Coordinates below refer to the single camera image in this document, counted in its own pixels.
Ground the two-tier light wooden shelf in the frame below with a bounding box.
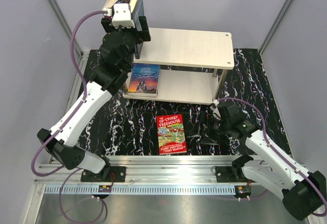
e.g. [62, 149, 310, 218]
[135, 28, 235, 105]

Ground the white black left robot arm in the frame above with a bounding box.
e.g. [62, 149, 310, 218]
[37, 16, 151, 182]

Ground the dark blue book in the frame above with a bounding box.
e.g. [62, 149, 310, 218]
[129, 0, 146, 59]

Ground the aluminium mounting rail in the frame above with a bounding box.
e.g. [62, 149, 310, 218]
[33, 154, 311, 185]

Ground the Jane Eyre book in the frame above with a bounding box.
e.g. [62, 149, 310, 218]
[127, 63, 160, 97]

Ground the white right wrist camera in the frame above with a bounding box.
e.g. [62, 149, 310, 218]
[210, 99, 221, 120]

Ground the slotted white cable duct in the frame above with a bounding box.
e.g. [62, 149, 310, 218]
[45, 184, 236, 195]

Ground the black marble pattern mat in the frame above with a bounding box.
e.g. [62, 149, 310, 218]
[78, 48, 291, 156]

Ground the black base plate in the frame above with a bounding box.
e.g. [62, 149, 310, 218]
[214, 166, 249, 183]
[80, 166, 127, 183]

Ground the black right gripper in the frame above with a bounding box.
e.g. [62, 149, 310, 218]
[187, 111, 231, 145]

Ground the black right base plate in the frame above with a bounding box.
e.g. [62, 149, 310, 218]
[214, 166, 249, 183]

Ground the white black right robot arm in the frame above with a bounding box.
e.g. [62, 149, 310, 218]
[191, 103, 326, 220]

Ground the red 13-Storey Treehouse book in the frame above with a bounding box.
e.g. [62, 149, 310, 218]
[156, 114, 187, 155]

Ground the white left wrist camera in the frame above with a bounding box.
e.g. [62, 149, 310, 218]
[102, 4, 135, 29]

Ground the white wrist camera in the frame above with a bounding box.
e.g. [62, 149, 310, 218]
[210, 99, 221, 120]
[102, 4, 135, 29]

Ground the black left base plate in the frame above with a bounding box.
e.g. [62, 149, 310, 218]
[80, 166, 127, 183]

